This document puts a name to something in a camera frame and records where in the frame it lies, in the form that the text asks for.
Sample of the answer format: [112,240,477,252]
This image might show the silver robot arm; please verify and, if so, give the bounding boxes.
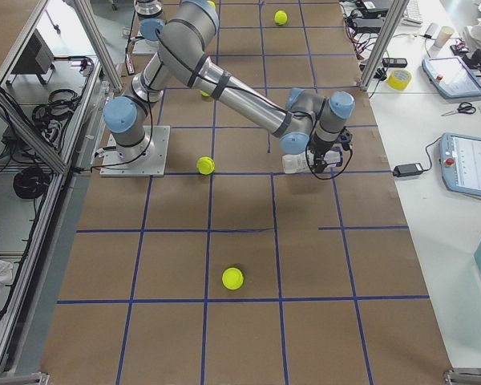
[103,1,355,173]
[134,0,167,22]

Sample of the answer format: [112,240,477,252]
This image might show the yellow tennis ball middle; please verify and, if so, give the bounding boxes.
[221,266,244,290]

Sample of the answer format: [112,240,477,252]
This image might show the yellow tape roll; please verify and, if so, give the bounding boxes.
[387,69,412,91]

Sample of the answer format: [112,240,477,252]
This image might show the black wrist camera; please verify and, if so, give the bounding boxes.
[338,127,353,151]

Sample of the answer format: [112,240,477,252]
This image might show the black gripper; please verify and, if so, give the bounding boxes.
[307,142,337,168]

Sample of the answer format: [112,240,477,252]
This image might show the yellow tennis ball far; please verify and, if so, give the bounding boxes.
[196,156,216,175]

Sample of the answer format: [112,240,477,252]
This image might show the blue teach pendant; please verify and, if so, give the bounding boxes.
[439,132,481,197]
[422,56,481,99]

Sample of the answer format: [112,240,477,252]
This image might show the metal base plate arm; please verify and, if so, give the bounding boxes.
[99,125,171,177]

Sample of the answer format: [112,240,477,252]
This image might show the black power adapter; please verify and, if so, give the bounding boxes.
[392,163,424,177]

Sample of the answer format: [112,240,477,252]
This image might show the white blue tennis ball can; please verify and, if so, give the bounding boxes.
[282,147,343,174]

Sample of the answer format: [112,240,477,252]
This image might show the black scissors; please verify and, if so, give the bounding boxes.
[442,102,476,116]

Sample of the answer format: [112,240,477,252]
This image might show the blue teach pendant far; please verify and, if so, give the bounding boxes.
[422,56,481,99]

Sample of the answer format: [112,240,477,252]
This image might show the paper cup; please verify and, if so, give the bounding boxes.
[434,26,455,48]

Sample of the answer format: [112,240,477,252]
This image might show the blue teach pendant near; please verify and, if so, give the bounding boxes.
[439,132,481,197]

